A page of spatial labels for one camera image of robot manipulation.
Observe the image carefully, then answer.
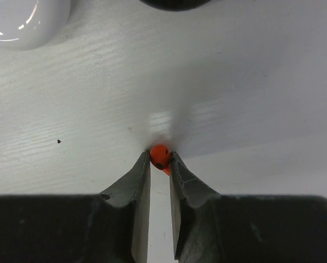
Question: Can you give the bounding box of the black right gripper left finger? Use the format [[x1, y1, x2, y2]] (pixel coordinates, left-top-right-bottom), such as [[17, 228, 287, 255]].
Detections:
[[0, 152, 150, 262]]

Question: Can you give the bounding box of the white earbud charging case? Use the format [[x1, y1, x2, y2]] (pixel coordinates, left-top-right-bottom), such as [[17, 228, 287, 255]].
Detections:
[[0, 0, 71, 50]]

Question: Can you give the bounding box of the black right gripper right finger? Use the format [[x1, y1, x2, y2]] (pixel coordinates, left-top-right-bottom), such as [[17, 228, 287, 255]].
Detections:
[[170, 153, 327, 262]]

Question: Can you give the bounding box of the orange earbud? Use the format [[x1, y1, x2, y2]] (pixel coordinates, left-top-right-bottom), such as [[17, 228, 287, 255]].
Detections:
[[150, 144, 171, 176]]

